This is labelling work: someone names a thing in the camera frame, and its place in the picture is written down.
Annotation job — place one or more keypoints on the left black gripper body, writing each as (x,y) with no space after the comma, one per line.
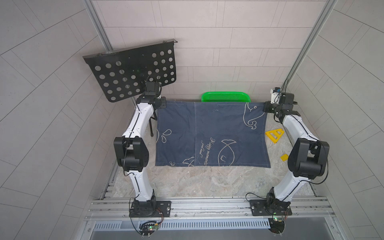
(159,102)

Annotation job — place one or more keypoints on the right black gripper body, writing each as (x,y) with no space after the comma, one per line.
(274,108)

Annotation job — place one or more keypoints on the dark blue pillowcase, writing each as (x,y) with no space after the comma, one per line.
(215,134)

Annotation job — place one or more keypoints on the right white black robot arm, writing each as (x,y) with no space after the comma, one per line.
(308,158)

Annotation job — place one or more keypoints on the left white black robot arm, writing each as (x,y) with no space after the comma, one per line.
(131,151)

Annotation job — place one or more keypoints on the yellow plastic triangle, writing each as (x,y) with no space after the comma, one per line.
(275,135)

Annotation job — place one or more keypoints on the black perforated music stand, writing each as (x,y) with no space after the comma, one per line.
(123,74)

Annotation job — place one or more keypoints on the small yellow flat piece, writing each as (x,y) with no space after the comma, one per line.
(284,157)

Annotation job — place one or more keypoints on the green plastic basket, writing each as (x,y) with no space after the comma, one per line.
(225,97)

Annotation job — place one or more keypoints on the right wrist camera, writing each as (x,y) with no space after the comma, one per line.
(275,95)

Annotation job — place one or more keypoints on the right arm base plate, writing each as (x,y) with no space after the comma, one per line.
(275,208)

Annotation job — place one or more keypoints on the aluminium rail frame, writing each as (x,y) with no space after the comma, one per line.
(312,217)

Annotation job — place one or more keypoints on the right circuit board with wires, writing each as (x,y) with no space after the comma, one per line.
(278,223)

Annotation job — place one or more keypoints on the circuit board with wires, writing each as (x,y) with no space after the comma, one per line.
(148,228)
(278,223)

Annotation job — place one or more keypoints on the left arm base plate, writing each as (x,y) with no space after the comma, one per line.
(150,209)

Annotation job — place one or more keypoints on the left circuit board with wires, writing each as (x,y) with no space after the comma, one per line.
(148,228)

